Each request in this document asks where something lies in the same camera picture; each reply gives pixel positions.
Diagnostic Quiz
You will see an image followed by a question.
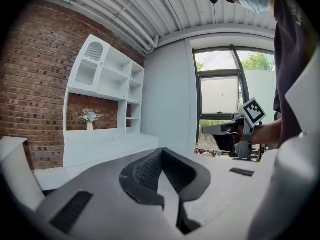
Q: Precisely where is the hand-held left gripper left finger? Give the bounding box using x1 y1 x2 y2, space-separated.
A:
34 147 186 240

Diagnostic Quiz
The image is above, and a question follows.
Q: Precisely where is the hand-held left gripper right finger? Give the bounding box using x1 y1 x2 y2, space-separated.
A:
162 147 275 240

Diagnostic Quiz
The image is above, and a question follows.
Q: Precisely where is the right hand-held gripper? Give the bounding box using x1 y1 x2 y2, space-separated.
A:
201 97 267 160

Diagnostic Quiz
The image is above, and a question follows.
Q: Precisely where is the person's right forearm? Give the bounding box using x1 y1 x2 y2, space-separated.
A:
251 118 283 145

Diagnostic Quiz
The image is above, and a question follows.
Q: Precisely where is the white roller blind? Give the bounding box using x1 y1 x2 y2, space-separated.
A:
200 75 240 115

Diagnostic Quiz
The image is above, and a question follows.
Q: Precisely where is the black framed window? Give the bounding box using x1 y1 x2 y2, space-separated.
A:
192 45 277 157

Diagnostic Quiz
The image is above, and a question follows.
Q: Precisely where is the blue white flower bouquet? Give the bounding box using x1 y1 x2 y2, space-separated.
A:
77 108 103 124

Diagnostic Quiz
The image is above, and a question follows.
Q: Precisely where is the person in dark shirt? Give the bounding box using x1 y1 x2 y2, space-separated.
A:
273 0 320 149

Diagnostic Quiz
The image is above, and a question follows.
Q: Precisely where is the white shelf unit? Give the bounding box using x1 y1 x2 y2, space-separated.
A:
63 33 160 170

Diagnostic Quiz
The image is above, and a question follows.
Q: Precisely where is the fluted glass cabinet door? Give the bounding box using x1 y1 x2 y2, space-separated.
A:
74 41 105 86

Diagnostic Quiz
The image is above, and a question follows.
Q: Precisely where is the white ceiling pipe bundle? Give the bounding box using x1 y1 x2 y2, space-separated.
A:
33 0 160 55

